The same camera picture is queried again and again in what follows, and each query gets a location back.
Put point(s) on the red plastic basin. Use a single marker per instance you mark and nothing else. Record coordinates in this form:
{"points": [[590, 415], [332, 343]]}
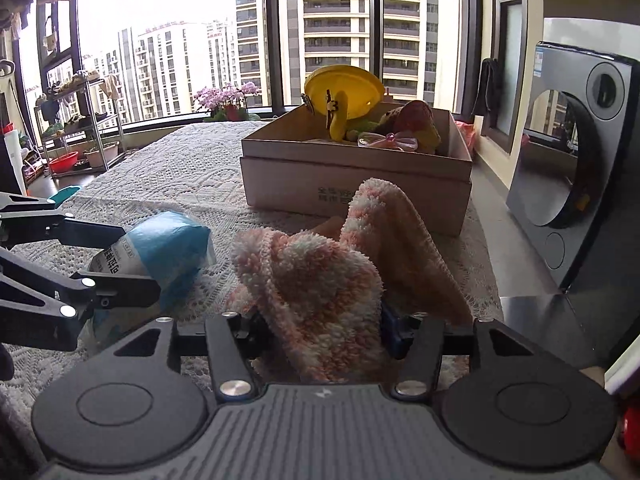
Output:
{"points": [[63, 163]]}

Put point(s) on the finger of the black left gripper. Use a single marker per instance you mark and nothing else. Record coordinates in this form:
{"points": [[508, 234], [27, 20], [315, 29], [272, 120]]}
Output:
{"points": [[46, 310], [26, 219]]}

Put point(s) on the pink orchid flower pot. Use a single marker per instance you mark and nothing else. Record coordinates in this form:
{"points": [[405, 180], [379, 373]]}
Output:
{"points": [[227, 104]]}

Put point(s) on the pink cardboard box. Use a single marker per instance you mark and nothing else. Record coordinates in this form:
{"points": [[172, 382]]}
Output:
{"points": [[288, 165]]}

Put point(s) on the teal plastic basin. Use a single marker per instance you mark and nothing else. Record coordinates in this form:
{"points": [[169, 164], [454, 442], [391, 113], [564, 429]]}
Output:
{"points": [[64, 194]]}

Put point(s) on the pink fluffy towel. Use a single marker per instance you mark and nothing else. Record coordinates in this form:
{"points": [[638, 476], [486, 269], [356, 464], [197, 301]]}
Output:
{"points": [[320, 292]]}

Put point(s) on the blue white tissue pack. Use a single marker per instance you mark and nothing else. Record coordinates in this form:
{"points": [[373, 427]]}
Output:
{"points": [[170, 248]]}

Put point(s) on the white lace tablecloth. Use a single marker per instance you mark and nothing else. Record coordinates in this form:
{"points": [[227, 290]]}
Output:
{"points": [[196, 171]]}

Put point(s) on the pink bow hair clip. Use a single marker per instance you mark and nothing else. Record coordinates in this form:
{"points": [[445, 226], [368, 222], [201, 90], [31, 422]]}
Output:
{"points": [[401, 141]]}

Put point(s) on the grey front-load washing machine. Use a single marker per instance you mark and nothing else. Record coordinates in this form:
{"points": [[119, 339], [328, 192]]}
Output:
{"points": [[578, 126]]}

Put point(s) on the yellow duck plush toy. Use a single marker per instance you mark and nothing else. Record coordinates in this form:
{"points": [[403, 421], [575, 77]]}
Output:
{"points": [[342, 93]]}

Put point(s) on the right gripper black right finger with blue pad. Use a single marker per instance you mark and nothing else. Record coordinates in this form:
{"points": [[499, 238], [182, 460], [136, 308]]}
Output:
{"points": [[420, 341]]}

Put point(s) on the metal shoe rack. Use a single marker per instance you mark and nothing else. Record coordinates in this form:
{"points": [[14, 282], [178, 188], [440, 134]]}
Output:
{"points": [[82, 115]]}

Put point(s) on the crochet doll with red hat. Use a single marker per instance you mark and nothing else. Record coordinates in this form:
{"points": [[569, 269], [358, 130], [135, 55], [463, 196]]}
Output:
{"points": [[415, 117]]}

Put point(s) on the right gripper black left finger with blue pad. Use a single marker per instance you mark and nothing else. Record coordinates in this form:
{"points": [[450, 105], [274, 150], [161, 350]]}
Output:
{"points": [[150, 358]]}

